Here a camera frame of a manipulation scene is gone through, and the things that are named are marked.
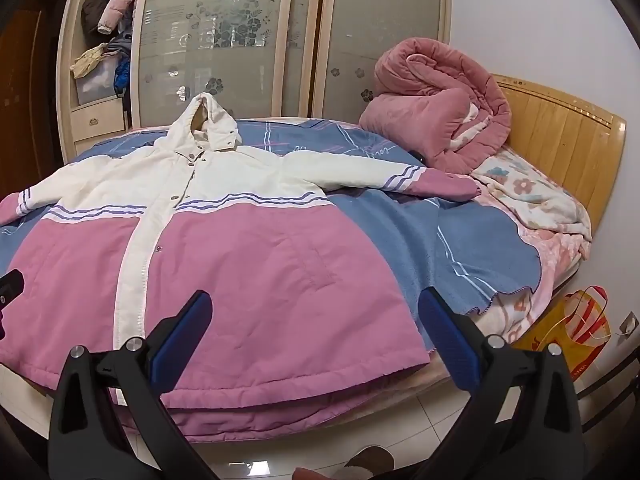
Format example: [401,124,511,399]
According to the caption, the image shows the white storage box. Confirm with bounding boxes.
[75,57,121,107]

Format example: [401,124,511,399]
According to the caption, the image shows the hanging dark coat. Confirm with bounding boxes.
[82,0,121,36]

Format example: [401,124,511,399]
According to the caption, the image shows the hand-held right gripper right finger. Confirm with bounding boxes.
[418,286,586,480]

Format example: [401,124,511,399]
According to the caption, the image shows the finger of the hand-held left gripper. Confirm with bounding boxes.
[0,269,26,341]

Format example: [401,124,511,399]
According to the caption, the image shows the blue garment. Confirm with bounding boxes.
[114,55,132,98]

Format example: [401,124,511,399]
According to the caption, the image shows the brown slipper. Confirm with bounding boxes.
[332,444,396,480]

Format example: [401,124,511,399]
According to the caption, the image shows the beige crumpled cloth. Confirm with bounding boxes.
[70,42,108,79]

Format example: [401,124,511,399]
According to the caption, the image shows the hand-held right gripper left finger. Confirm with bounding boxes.
[47,289,221,480]

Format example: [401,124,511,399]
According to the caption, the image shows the cream wardrobe drawer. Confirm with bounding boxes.
[70,100,128,141]

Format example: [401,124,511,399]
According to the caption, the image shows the grey folded clothes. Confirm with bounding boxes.
[105,35,132,58]

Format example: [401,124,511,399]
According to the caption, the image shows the wooden bed headboard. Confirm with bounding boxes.
[490,74,627,233]

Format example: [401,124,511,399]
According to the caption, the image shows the floral pillow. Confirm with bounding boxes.
[470,147,593,246]

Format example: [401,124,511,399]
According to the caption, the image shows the rolled pink quilt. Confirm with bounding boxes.
[359,36,512,175]

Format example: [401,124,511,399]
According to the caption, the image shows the frosted floral wardrobe sliding door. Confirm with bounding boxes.
[131,0,321,128]
[315,0,451,123]

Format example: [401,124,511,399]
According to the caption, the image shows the brown wooden door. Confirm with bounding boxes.
[0,7,61,196]

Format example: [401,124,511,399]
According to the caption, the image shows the cream wardrobe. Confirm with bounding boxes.
[55,0,453,161]

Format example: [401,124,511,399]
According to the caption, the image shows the yellow and red shopping bag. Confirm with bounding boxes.
[510,285,613,396]

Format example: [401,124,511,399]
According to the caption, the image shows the blue striped blanket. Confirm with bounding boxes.
[0,117,543,361]

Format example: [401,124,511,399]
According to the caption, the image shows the pink and white hooded jacket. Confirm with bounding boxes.
[0,92,483,443]

